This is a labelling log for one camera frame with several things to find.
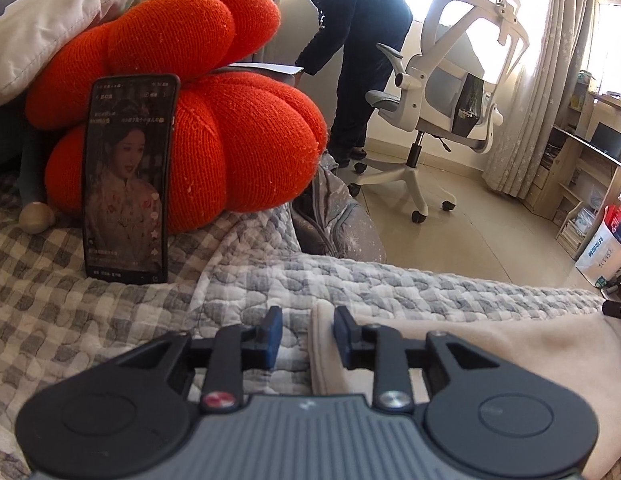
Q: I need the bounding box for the black smartphone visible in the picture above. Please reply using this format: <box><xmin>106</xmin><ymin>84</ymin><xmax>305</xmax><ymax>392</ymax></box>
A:
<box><xmin>82</xmin><ymin>74</ymin><xmax>181</xmax><ymax>286</ymax></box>

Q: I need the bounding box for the black bag on chair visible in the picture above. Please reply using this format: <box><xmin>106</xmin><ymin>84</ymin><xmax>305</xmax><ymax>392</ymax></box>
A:
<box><xmin>453</xmin><ymin>72</ymin><xmax>486</xmax><ymax>137</ymax></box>

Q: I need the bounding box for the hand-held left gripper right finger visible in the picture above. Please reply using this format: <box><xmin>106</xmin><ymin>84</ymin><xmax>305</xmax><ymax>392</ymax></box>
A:
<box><xmin>334</xmin><ymin>306</ymin><xmax>511</xmax><ymax>413</ymax></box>

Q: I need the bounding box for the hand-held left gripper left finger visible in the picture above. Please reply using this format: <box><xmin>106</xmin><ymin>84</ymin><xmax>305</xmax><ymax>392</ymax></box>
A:
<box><xmin>113</xmin><ymin>306</ymin><xmax>283</xmax><ymax>413</ymax></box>

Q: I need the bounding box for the white shopping bag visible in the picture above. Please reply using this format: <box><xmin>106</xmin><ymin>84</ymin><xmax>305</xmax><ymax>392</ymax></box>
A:
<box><xmin>575</xmin><ymin>205</ymin><xmax>621</xmax><ymax>286</ymax></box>

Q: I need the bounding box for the wooden desk with shelves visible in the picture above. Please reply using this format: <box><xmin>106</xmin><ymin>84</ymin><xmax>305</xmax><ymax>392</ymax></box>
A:
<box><xmin>533</xmin><ymin>70</ymin><xmax>621</xmax><ymax>261</ymax></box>

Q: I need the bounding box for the beige sweatshirt with black sleeves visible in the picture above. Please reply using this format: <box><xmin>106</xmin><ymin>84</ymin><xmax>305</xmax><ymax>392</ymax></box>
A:
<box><xmin>310</xmin><ymin>285</ymin><xmax>621</xmax><ymax>480</ymax></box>

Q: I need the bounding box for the red pumpkin cushion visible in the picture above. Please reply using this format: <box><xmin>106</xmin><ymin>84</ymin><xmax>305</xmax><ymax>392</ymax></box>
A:
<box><xmin>25</xmin><ymin>0</ymin><xmax>329</xmax><ymax>233</ymax></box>

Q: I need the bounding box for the red and blue packet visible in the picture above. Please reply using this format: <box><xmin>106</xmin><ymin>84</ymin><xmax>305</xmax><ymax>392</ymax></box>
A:
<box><xmin>603</xmin><ymin>187</ymin><xmax>621</xmax><ymax>251</ymax></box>

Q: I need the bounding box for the grey checked quilt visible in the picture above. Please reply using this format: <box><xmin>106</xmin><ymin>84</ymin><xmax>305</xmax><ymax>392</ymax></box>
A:
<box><xmin>0</xmin><ymin>167</ymin><xmax>611</xmax><ymax>480</ymax></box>

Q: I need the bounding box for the beige star curtain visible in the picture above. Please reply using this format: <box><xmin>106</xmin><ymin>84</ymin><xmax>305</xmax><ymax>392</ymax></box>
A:
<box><xmin>483</xmin><ymin>0</ymin><xmax>599</xmax><ymax>196</ymax></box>

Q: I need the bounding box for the white office chair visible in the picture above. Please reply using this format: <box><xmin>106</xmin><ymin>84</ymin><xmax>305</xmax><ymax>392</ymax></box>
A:
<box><xmin>348</xmin><ymin>0</ymin><xmax>530</xmax><ymax>225</ymax></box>

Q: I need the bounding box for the blue plush toy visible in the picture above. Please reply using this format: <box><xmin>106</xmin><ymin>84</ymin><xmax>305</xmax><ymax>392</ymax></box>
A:
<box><xmin>0</xmin><ymin>105</ymin><xmax>56</xmax><ymax>235</ymax></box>

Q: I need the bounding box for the beige printed pillow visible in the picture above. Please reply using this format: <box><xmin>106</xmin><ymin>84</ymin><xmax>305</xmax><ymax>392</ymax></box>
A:
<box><xmin>0</xmin><ymin>0</ymin><xmax>204</xmax><ymax>108</ymax></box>

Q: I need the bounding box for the black laptop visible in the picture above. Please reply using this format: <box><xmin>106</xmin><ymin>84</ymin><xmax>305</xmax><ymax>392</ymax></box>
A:
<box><xmin>589</xmin><ymin>121</ymin><xmax>621</xmax><ymax>158</ymax></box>

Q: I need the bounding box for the grey patterned backpack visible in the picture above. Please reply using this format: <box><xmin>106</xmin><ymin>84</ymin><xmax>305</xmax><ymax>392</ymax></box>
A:
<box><xmin>290</xmin><ymin>152</ymin><xmax>387</xmax><ymax>263</ymax></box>

